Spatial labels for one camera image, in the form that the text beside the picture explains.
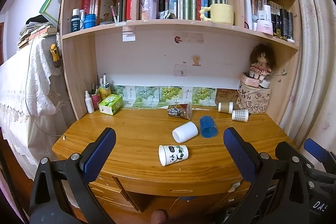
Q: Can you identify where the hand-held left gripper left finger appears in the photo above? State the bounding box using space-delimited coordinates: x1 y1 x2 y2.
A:
29 128 117 224

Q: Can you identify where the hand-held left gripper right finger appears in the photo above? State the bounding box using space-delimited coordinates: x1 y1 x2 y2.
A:
223 128 311 224

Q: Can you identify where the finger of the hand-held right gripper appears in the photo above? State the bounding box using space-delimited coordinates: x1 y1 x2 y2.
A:
275 141 307 165
304 138 336 175

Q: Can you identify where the grey checkered paper cup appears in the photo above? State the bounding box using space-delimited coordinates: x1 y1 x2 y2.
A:
231 109 249 122

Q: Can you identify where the blue plastic cup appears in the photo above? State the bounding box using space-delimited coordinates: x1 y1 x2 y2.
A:
199 116 218 138

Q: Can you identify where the brown paper cup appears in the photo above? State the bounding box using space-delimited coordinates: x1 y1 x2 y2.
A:
218 102 234 113

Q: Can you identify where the plain white cup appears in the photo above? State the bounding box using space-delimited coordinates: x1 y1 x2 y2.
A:
172 121 198 143

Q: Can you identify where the white panda print paper cup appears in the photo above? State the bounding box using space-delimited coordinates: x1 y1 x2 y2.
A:
159 145 189 166

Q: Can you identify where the dark patterned cup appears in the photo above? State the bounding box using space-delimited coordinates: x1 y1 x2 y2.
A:
167 102 193 120

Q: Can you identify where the white drawer safety lock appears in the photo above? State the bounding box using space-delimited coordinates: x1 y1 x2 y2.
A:
228 181 241 193

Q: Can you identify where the green tissue box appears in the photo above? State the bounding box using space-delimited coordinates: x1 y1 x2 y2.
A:
99 94 123 116

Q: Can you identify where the white spray bottle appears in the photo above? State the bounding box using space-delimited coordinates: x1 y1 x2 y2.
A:
84 91 95 114

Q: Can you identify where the red pen holder with pens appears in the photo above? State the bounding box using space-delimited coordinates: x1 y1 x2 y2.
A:
90 82 102 111

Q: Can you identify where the wooden desk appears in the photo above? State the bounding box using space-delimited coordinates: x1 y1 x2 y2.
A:
52 106 297 219

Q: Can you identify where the yellow-green small carton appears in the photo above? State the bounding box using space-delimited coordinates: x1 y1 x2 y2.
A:
99 84 112 101

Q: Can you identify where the letter print fabric bag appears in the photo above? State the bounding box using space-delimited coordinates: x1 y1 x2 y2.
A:
236 81 272 114

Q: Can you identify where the green leaf picture card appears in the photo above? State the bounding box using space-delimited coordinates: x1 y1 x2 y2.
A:
192 87 217 107
158 86 183 107
131 86 160 109
112 85 135 107

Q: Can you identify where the brown paper bag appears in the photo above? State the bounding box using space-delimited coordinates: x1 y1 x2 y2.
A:
215 89 240 107

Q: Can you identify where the wooden bookshelf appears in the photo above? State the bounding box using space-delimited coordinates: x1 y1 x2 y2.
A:
56 0 302 148

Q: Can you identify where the pink dotted box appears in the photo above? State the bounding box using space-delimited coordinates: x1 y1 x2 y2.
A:
241 72 260 87

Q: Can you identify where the curly brown hair doll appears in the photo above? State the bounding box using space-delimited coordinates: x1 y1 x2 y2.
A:
248 44 277 81

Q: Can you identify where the white lace cloth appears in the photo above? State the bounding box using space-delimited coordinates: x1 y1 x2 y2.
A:
0 36 57 117

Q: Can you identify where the pale floral curtain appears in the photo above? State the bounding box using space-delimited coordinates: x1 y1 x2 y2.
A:
278 0 336 148

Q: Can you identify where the pink cosmetic jar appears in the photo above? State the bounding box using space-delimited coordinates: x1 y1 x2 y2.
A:
256 19 274 36

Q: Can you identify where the blue jar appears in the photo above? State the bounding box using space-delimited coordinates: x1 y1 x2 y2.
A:
84 14 97 29

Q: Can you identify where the dark green bottle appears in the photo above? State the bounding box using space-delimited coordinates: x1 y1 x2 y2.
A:
70 8 80 33

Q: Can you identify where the row of cosmetic bottles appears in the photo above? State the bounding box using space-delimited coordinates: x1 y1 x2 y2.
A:
243 0 295 43

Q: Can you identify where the pile of old books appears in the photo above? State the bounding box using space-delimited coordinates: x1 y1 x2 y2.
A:
17 21 58 50

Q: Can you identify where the pale yellow mug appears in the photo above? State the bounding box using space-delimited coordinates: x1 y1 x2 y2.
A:
199 3 234 26

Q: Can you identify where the row of red and dark books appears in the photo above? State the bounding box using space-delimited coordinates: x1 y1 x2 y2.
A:
81 0 133 26

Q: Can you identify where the green framed board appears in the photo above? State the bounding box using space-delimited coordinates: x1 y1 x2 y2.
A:
39 0 67 26

